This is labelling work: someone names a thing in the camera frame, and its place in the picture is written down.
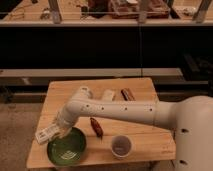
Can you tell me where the white labelled bottle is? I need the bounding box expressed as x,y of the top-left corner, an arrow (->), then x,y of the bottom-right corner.
35,124 -> 60,144

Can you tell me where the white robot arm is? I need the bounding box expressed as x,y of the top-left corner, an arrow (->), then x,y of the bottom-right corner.
56,86 -> 213,171

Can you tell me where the green ceramic bowl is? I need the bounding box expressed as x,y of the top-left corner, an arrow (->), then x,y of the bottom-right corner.
47,127 -> 87,167

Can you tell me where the wooden folding table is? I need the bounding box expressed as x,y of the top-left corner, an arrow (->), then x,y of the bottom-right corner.
37,78 -> 176,168

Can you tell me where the cream sponge block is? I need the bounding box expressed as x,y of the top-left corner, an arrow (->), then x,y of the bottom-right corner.
102,89 -> 115,101

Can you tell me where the white paper cup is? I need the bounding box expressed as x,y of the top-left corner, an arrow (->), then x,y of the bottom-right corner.
110,135 -> 132,159

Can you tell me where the brown chocolate bar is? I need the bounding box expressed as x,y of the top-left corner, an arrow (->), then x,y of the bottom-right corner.
121,88 -> 135,101

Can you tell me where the long workbench shelf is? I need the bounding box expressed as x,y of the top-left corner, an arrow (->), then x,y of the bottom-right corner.
0,0 -> 213,27

